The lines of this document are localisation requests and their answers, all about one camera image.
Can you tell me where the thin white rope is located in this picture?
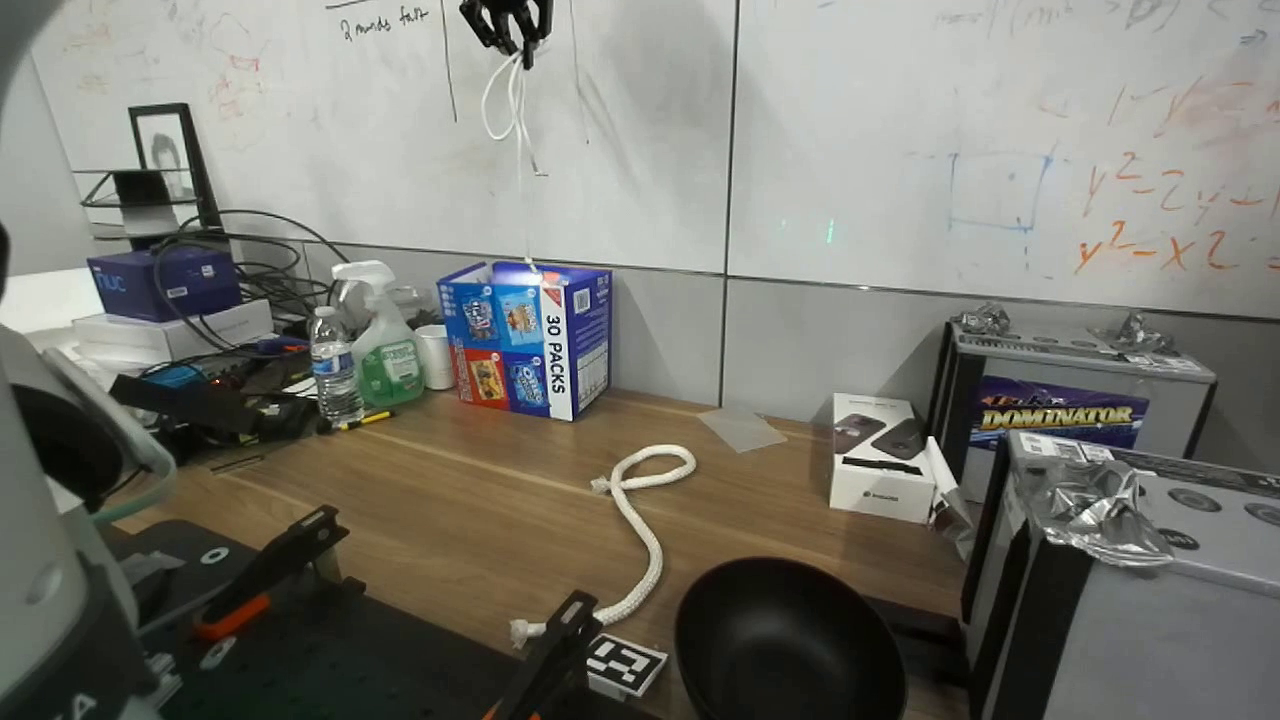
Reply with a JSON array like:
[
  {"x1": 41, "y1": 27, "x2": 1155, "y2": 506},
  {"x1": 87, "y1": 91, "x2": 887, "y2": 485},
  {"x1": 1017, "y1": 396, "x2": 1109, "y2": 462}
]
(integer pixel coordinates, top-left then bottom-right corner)
[{"x1": 477, "y1": 54, "x2": 540, "y2": 176}]

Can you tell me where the thick white rope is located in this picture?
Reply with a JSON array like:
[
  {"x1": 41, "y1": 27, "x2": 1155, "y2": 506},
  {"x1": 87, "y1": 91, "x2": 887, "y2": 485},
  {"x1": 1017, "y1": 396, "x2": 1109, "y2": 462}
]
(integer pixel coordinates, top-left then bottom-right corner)
[{"x1": 508, "y1": 440, "x2": 706, "y2": 651}]

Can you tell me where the small dark blue box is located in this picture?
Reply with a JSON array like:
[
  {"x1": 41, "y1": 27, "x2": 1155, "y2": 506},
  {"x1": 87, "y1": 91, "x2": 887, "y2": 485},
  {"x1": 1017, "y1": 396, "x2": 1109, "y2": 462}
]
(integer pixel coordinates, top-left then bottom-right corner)
[{"x1": 86, "y1": 239, "x2": 247, "y2": 324}]

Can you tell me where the flat white box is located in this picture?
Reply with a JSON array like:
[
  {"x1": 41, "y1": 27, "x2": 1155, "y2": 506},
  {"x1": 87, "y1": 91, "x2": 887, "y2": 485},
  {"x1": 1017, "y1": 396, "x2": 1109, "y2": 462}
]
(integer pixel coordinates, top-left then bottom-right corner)
[{"x1": 68, "y1": 297, "x2": 282, "y2": 376}]

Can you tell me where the white phone box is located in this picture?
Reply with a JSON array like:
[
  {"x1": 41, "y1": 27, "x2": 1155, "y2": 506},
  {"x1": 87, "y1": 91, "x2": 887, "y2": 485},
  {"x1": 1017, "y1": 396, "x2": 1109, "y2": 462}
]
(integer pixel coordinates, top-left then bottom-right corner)
[{"x1": 825, "y1": 390, "x2": 964, "y2": 530}]

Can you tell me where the silver Dominator battery box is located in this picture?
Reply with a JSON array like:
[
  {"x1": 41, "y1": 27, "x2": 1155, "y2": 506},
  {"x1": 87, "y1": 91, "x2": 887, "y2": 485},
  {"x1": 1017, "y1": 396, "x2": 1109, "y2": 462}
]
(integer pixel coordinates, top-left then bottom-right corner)
[{"x1": 925, "y1": 307, "x2": 1220, "y2": 510}]

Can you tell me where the plain silver battery box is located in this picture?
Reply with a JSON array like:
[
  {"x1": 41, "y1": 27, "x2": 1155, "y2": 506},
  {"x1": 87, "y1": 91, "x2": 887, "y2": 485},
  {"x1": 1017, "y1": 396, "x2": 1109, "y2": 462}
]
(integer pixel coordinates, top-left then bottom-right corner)
[{"x1": 961, "y1": 428, "x2": 1280, "y2": 720}]

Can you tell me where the blue snack pack carton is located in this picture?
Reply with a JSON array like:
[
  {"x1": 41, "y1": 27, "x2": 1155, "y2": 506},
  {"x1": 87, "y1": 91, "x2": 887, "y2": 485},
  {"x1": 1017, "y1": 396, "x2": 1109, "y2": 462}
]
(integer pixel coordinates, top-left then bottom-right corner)
[{"x1": 433, "y1": 256, "x2": 615, "y2": 428}]

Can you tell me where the green white packet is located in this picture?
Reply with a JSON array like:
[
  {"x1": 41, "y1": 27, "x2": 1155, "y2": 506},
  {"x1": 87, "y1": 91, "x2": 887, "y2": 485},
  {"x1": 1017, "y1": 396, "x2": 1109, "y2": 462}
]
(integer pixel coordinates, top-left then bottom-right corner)
[{"x1": 329, "y1": 256, "x2": 433, "y2": 415}]

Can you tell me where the clear plastic water bottle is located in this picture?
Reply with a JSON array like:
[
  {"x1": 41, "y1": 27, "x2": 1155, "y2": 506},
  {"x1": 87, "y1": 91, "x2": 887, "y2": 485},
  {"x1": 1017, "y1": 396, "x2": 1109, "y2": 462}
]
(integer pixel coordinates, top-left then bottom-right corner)
[{"x1": 305, "y1": 300, "x2": 366, "y2": 437}]

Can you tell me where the yellow pen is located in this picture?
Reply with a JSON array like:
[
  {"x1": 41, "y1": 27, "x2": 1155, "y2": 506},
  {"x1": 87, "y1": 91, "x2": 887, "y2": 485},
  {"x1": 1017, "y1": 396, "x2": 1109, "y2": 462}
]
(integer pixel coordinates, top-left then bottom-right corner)
[{"x1": 316, "y1": 403, "x2": 400, "y2": 440}]

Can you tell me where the black tool pile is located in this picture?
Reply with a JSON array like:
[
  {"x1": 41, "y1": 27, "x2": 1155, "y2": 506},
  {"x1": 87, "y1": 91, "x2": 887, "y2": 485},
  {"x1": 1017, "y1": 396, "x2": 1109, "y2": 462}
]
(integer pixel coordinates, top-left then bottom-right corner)
[{"x1": 107, "y1": 335, "x2": 329, "y2": 457}]

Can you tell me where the small crumpled foil piece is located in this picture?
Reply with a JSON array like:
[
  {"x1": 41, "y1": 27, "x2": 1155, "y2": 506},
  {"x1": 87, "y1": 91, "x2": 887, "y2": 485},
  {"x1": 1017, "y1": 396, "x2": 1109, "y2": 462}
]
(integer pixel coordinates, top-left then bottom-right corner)
[
  {"x1": 950, "y1": 300, "x2": 1021, "y2": 350},
  {"x1": 1088, "y1": 307, "x2": 1189, "y2": 363}
]

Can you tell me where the black white fiducial marker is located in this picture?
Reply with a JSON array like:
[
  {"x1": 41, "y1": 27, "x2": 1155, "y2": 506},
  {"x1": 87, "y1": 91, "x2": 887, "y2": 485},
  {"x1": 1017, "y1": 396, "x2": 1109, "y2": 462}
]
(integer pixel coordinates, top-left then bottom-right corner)
[{"x1": 579, "y1": 632, "x2": 678, "y2": 708}]

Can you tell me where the black perforated base board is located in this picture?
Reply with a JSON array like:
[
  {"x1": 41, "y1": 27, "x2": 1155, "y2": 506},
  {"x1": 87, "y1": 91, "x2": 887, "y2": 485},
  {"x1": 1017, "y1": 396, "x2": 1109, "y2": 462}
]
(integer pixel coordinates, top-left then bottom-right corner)
[{"x1": 112, "y1": 512, "x2": 591, "y2": 720}]

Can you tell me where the black bowl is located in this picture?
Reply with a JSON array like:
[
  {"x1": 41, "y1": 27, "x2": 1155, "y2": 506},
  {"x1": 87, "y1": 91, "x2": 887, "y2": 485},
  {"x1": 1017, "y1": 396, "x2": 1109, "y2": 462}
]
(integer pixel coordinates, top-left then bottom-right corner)
[{"x1": 672, "y1": 551, "x2": 914, "y2": 720}]

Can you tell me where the large crumpled foil wad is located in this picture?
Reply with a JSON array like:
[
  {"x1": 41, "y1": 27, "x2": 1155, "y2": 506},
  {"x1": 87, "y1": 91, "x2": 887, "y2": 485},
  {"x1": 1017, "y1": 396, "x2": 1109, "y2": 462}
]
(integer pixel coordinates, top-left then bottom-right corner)
[{"x1": 1014, "y1": 428, "x2": 1182, "y2": 573}]

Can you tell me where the black cable bundle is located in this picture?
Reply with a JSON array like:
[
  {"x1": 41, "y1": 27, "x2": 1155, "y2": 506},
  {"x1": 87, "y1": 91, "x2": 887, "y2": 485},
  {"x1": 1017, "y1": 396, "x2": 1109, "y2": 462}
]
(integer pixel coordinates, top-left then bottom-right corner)
[{"x1": 145, "y1": 200, "x2": 353, "y2": 357}]

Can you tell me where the black picture frame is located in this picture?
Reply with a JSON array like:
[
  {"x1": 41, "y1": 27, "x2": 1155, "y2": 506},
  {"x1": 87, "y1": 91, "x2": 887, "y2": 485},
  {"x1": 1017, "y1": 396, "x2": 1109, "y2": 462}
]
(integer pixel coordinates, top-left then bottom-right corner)
[{"x1": 126, "y1": 100, "x2": 227, "y2": 239}]

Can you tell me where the black clamp orange handle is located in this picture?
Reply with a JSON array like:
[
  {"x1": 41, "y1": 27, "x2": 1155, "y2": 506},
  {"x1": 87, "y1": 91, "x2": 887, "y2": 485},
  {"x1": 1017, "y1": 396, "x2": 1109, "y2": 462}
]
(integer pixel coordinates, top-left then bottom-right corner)
[
  {"x1": 190, "y1": 500, "x2": 357, "y2": 649},
  {"x1": 480, "y1": 588, "x2": 607, "y2": 720}
]

